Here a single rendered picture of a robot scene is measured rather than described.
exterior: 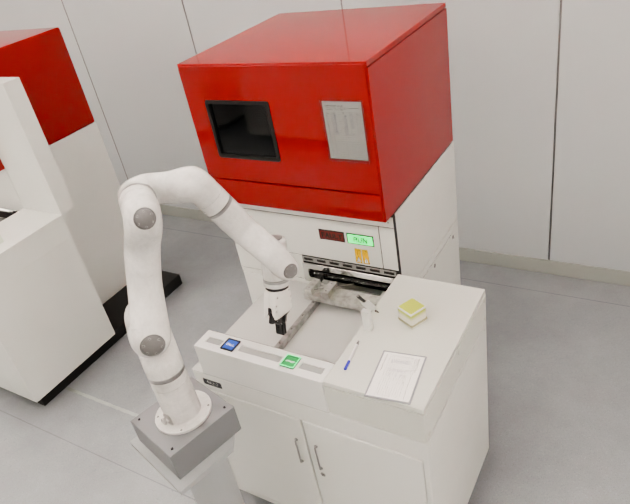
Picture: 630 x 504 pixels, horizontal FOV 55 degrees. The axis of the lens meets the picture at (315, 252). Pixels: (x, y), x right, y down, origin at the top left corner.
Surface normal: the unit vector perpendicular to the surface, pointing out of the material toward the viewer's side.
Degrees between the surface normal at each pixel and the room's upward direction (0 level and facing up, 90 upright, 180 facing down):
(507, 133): 90
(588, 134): 90
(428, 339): 0
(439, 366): 0
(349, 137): 90
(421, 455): 90
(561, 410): 0
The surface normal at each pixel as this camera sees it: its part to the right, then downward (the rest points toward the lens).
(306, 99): -0.49, 0.54
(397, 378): -0.17, -0.83
